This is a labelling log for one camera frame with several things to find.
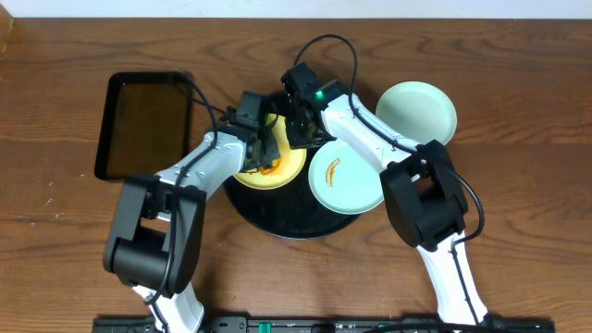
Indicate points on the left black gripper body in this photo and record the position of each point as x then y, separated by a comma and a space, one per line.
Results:
266, 151

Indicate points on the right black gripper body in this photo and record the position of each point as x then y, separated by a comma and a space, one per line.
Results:
301, 135

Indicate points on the yellow plate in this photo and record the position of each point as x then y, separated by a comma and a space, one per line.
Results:
292, 161

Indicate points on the pale green plate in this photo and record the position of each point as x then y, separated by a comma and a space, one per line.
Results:
342, 181
418, 110

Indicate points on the orange and green sponge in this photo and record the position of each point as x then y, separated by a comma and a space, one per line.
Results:
269, 169

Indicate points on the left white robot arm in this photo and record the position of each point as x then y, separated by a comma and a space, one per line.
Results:
155, 239

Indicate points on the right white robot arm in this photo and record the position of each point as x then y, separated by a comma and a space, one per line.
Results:
426, 199

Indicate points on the round black serving tray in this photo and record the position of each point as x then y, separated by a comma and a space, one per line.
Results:
290, 211

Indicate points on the black rectangular water tray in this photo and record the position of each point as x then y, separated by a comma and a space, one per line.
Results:
146, 124

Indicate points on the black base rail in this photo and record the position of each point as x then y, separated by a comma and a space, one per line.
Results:
228, 324

